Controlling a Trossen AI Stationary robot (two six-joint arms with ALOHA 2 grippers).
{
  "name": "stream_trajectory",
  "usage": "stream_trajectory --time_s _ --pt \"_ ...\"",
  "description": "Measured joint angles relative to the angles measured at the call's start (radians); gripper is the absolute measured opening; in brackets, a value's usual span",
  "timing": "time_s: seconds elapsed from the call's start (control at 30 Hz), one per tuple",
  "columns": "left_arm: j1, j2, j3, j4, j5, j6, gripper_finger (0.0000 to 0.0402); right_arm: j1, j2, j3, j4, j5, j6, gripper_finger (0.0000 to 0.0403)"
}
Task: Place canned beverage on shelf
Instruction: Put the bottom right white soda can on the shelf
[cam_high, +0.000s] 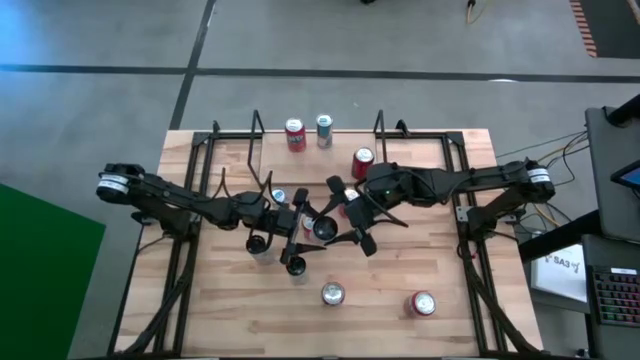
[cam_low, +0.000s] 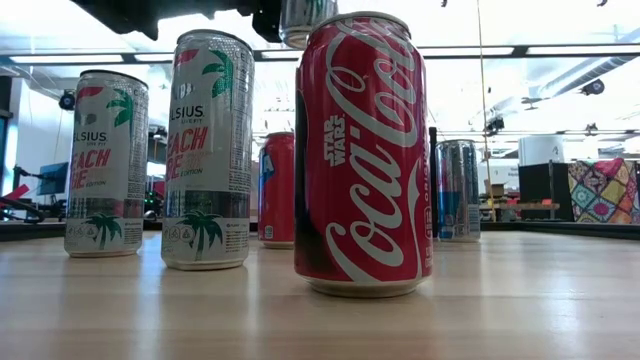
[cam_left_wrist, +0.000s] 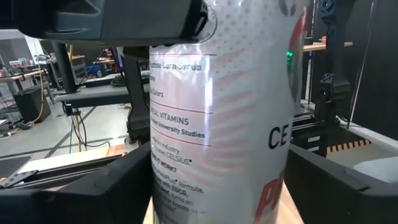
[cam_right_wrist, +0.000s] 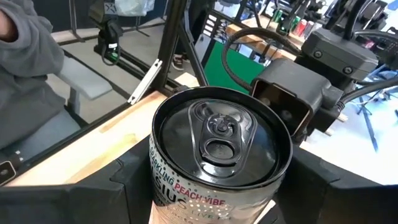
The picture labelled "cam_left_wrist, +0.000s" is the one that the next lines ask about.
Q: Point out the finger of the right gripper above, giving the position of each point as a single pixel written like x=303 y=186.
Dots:
x=124 y=21

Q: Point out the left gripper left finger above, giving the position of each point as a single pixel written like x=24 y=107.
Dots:
x=77 y=199

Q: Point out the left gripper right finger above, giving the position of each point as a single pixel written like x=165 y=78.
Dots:
x=342 y=199

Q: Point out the Celsius Peach Vibe can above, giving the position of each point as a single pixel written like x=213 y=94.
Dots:
x=224 y=124

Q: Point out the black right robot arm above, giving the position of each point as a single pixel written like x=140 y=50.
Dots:
x=334 y=84

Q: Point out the white sheet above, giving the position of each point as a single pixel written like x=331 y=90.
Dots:
x=377 y=169

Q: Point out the black mat orange striped edge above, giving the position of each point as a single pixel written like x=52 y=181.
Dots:
x=348 y=145

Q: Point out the perforated metal plate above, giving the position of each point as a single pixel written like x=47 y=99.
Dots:
x=18 y=179

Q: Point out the black desk leg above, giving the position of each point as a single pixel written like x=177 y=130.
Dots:
x=63 y=67

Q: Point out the black box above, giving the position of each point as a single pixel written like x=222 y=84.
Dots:
x=31 y=105

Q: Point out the wooden workbench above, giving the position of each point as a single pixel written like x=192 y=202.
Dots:
x=21 y=75

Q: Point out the wooden board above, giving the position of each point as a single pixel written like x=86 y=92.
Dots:
x=314 y=46

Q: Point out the black aluminium table frame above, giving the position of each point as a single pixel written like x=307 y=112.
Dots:
x=71 y=168

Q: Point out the black pedestal column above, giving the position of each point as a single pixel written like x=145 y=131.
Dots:
x=136 y=93

